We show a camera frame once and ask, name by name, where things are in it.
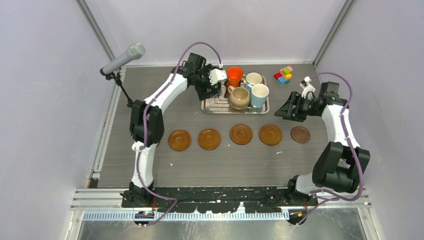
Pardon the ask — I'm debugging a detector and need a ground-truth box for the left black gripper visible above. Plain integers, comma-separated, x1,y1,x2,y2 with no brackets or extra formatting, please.
193,64,219,100

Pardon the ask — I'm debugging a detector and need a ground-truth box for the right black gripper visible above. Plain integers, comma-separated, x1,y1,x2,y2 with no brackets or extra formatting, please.
275,91,320,123

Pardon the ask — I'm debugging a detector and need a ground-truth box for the dark wooden coaster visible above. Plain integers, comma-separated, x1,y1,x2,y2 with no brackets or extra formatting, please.
290,126,311,144

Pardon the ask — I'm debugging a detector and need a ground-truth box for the orange brown coaster front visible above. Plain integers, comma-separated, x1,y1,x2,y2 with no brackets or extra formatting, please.
258,124,283,146

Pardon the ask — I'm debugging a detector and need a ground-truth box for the metal tray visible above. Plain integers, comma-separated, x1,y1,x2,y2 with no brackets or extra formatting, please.
201,75,271,115

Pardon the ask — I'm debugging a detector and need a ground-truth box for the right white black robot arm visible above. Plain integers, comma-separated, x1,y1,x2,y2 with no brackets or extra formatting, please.
275,78,371,205

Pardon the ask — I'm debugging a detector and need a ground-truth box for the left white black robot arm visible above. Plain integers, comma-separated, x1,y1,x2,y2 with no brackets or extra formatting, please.
123,53,227,207

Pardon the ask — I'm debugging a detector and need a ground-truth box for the colourful block puzzle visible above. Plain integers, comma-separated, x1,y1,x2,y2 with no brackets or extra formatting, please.
273,65,293,85

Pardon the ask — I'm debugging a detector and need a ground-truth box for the light blue mug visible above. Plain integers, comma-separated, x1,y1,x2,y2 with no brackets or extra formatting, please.
245,83,269,108

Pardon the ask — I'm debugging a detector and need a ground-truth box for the orange mug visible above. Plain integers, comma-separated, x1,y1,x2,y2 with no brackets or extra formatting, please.
226,66,244,88

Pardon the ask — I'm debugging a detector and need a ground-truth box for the cream white mug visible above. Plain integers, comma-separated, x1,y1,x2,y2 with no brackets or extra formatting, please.
244,72,264,85

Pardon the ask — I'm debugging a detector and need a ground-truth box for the beige mug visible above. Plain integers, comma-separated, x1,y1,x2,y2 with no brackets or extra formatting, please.
228,86,250,110

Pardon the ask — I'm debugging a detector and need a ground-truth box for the grey microphone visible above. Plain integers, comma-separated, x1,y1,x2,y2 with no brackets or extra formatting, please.
99,43,146,76

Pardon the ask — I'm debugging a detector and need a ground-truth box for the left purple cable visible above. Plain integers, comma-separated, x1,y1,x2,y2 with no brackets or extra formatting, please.
135,41,223,227

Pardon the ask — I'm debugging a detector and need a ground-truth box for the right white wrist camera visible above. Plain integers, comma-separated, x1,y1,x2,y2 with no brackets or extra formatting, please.
299,76,316,100

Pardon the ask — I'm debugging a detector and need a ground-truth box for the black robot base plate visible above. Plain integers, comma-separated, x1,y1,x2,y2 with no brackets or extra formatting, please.
121,186,317,214

